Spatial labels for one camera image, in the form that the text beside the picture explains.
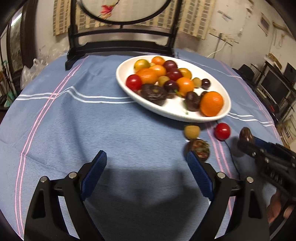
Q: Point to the black speaker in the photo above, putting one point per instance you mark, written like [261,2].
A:
[290,73]

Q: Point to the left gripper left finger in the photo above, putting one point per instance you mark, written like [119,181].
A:
[45,219]

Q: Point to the white oval plate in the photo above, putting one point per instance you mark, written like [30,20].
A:
[174,107]

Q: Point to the dark cherry right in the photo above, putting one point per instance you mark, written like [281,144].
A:
[205,84]

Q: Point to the red cherry tomato back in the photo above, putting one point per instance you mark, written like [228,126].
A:
[222,131]

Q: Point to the yellow green tomato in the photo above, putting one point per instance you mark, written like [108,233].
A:
[141,64]

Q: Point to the checkered curtain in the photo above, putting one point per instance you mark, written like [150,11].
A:
[194,18]

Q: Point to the dark water chestnut back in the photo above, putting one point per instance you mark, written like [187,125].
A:
[200,148]

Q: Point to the cardboard box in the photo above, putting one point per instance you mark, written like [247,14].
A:
[288,132]

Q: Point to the dark water chestnut front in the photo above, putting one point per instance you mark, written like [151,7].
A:
[192,101]

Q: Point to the dark red plum small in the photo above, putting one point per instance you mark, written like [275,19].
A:
[174,74]

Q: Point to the longan front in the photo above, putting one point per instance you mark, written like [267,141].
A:
[162,80]

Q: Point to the small orange kumquat mandarin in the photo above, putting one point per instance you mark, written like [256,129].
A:
[158,60]

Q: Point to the red cherry tomato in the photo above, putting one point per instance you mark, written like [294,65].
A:
[134,82]
[222,131]

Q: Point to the large dark passion fruit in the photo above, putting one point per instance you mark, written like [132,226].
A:
[154,94]

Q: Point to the computer monitor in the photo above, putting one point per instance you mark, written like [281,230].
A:
[274,87]

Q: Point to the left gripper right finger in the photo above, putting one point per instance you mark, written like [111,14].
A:
[248,220]

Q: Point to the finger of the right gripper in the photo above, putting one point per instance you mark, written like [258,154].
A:
[274,149]
[263,158]

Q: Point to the right human hand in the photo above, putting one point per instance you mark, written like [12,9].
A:
[274,208]

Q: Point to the longan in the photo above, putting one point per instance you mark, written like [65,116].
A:
[162,80]
[197,82]
[191,132]

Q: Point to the dark chestnut hidden right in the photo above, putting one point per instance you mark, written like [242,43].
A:
[246,135]

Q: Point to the longan back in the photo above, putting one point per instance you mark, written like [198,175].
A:
[191,132]

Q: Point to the wall power strip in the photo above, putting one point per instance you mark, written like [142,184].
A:
[230,39]

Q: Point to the round embroidered table screen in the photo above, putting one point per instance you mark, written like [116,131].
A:
[77,51]

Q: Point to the orange yellow tomato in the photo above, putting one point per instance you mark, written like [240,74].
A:
[185,72]

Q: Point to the rough orange mandarin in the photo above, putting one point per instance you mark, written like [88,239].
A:
[147,76]

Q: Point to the small orange tomato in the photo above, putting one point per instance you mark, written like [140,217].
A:
[159,70]

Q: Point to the dark water chestnut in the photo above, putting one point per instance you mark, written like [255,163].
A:
[200,148]
[192,101]

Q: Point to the dark red plum large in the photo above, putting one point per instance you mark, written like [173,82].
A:
[169,65]

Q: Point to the smooth orange tomato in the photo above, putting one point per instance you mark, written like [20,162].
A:
[185,85]

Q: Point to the large orange mandarin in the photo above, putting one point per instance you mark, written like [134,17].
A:
[211,104]

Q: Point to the dark cherry left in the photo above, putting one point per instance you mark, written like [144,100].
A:
[171,86]

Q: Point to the dark cherry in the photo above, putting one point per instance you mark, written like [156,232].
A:
[171,86]
[205,84]

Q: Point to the framed painting dark wood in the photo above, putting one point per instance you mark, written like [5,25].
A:
[20,38]

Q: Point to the blue striped tablecloth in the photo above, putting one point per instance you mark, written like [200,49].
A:
[62,119]

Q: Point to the plastic bags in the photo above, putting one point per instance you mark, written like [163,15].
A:
[44,58]

